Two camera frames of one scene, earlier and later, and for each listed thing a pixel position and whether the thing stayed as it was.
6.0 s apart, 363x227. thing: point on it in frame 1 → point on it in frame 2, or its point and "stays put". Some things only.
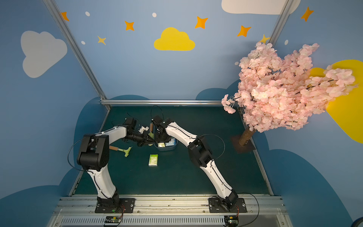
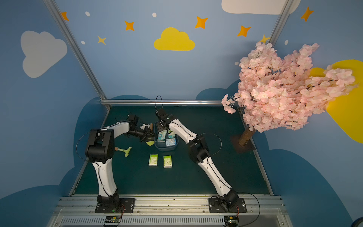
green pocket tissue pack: x=161 y=144 → x=167 y=161
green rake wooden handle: x=126 y=151 stays put
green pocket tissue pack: x=153 y=161 stays put
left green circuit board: x=113 y=219 stays put
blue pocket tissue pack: x=172 y=142 stays put
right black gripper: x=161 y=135 → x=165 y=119
